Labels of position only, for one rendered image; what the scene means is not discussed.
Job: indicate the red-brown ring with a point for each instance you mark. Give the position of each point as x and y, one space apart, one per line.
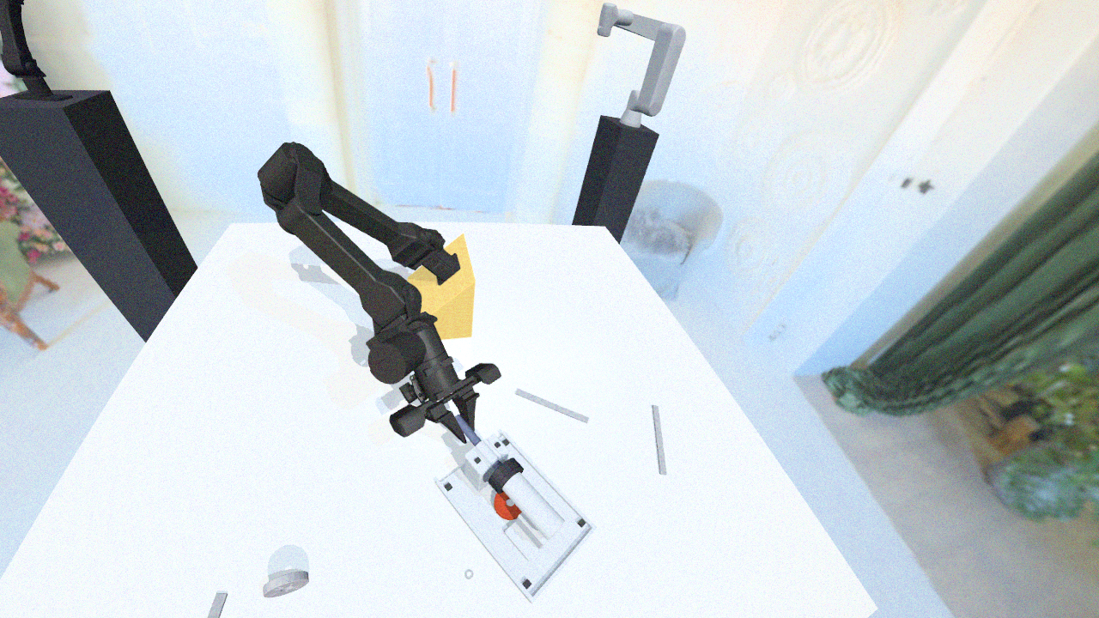
503 509

